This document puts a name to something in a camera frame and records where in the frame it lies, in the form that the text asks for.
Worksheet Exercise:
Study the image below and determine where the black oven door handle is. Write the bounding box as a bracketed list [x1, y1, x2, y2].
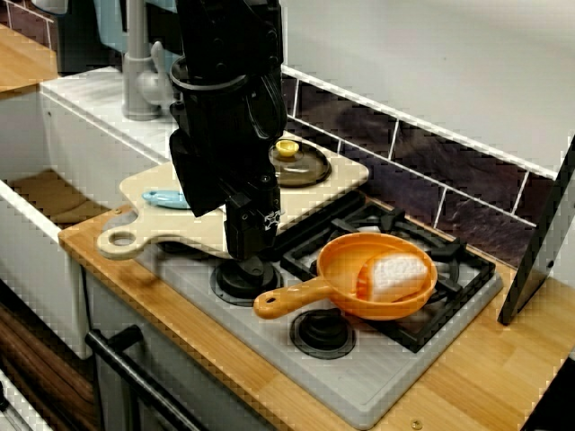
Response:
[84, 325, 203, 431]

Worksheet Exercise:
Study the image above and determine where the light wooden cutting board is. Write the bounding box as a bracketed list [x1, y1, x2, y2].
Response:
[96, 147, 370, 261]

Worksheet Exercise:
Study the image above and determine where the teal box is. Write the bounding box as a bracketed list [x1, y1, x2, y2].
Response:
[92, 0, 181, 56]

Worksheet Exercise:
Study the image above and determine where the glass lid yellow knob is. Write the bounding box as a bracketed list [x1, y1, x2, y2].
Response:
[268, 139, 332, 189]

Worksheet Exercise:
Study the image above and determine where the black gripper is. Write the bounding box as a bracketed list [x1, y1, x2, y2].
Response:
[222, 172, 283, 262]

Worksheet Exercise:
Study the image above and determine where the black slanted panel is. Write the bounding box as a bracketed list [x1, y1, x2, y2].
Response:
[497, 134, 575, 327]

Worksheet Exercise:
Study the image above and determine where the toy knife blue handle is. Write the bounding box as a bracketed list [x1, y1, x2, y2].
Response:
[142, 189, 192, 211]

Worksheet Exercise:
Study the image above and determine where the white toy sink basin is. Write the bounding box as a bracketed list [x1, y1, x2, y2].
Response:
[0, 66, 181, 360]

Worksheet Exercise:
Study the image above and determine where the white toy oven door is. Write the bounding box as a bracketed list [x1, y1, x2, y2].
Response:
[84, 268, 234, 431]

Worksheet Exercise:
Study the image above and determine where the grey toy stove plate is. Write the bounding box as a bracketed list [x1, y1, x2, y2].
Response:
[134, 192, 504, 428]

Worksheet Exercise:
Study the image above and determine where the wooden kitchen countertop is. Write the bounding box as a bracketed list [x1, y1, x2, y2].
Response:
[57, 197, 575, 431]

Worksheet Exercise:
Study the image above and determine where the orange toy frying pan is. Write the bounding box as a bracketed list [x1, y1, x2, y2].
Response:
[252, 232, 439, 321]

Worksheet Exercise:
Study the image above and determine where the black stove knob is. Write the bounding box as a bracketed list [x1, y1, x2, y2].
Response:
[210, 255, 285, 309]
[289, 308, 357, 360]

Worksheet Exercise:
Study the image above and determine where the grey toy faucet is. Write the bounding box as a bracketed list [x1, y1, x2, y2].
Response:
[120, 0, 176, 123]

